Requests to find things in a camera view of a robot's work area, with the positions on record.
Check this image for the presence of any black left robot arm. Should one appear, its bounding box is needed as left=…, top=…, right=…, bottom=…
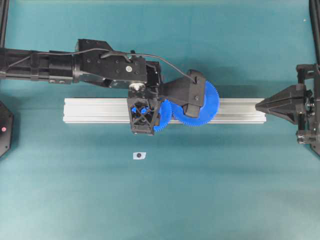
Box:
left=0, top=39, right=162, bottom=136

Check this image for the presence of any black camera cable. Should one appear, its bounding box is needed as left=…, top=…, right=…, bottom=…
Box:
left=0, top=48, right=198, bottom=85

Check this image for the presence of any small blue gear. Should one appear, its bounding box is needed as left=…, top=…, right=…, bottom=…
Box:
left=128, top=99, right=172, bottom=135

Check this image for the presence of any silver aluminium extrusion rail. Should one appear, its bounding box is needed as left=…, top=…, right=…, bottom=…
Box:
left=62, top=98, right=267, bottom=124

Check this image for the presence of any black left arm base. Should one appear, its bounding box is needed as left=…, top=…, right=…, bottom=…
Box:
left=0, top=101, right=14, bottom=157

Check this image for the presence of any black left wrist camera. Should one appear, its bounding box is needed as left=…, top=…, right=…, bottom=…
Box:
left=159, top=69, right=206, bottom=119

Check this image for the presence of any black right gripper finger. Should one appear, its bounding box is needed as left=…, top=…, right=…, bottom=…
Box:
left=255, top=104, right=307, bottom=124
left=256, top=84, right=306, bottom=106

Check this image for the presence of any black right frame post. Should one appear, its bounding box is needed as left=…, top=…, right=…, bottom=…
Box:
left=309, top=0, right=320, bottom=65

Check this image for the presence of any black left frame post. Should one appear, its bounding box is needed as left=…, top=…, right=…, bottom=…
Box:
left=0, top=0, right=10, bottom=48

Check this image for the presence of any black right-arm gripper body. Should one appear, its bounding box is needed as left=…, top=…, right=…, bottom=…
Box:
left=296, top=64, right=320, bottom=155

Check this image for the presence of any large blue gear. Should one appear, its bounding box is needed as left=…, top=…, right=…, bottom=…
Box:
left=171, top=81, right=220, bottom=127

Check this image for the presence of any black frame post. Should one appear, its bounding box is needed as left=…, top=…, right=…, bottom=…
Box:
left=309, top=0, right=320, bottom=65
left=0, top=0, right=10, bottom=48

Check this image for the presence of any white position marker sticker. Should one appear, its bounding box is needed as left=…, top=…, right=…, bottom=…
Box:
left=132, top=152, right=147, bottom=160

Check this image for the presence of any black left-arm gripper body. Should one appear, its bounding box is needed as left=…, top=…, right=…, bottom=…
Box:
left=127, top=61, right=163, bottom=136

